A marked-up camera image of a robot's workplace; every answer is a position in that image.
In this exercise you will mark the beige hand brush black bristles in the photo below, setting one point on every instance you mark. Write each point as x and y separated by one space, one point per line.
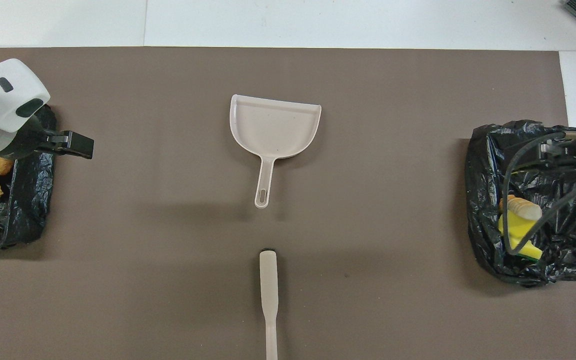
268 285

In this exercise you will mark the beige plastic dustpan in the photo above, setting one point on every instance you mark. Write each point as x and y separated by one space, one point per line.
273 125

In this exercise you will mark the yellow sponge piece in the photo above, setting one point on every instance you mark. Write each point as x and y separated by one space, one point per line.
515 226
532 251

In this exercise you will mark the bin lined with black bag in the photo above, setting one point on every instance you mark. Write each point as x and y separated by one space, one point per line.
28 200
488 175

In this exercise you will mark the brown table mat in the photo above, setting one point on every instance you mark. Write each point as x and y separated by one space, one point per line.
268 300

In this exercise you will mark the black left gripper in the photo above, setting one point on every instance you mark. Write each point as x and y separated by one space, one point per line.
30 140

